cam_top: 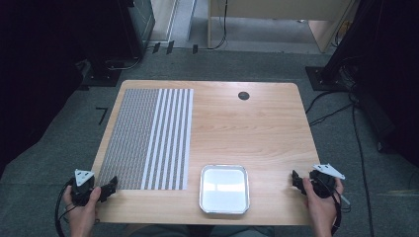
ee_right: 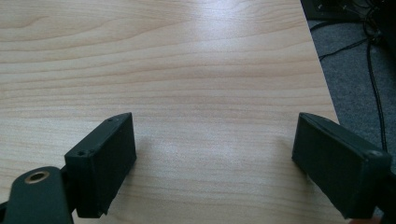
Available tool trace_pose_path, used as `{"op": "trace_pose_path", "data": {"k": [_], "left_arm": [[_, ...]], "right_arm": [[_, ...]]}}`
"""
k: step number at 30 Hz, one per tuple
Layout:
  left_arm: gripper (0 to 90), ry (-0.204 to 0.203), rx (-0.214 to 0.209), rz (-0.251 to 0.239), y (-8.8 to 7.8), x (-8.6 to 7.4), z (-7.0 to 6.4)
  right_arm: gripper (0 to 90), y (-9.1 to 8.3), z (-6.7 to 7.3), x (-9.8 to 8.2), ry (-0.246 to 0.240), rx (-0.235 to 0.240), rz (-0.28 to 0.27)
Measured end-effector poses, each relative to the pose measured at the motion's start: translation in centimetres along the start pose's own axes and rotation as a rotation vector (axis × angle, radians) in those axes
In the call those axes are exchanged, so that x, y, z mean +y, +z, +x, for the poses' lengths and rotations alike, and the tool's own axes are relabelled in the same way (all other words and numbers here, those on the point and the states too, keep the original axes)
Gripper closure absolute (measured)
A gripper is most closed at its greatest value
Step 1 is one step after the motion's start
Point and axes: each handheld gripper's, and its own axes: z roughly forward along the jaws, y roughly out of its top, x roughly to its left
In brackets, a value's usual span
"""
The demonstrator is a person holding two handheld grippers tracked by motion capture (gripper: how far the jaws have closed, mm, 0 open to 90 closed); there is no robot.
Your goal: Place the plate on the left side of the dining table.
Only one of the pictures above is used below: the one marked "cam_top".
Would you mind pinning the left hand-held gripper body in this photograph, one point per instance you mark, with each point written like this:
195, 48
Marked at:
82, 188

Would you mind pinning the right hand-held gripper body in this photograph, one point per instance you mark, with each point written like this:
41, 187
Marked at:
324, 182

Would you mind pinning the person's left hand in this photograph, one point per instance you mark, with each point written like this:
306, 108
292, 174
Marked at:
81, 214

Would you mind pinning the person's right hand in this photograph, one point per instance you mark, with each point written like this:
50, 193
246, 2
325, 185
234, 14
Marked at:
321, 209

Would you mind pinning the grey white striped placemat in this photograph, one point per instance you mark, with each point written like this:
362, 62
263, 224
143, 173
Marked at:
145, 138

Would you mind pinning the square metal tray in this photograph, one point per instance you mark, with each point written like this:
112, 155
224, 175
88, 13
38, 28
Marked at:
224, 190

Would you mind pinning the person's lap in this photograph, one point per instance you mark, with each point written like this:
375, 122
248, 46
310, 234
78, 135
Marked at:
197, 231

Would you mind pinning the black stand with flat base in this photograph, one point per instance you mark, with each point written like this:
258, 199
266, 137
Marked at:
324, 77

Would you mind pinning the grey metal cabinet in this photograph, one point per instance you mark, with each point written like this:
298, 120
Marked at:
142, 23

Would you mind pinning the light wooden desk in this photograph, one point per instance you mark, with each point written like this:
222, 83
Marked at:
280, 8

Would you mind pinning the black stand with base plate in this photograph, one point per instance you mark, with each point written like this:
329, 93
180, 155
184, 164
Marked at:
102, 74

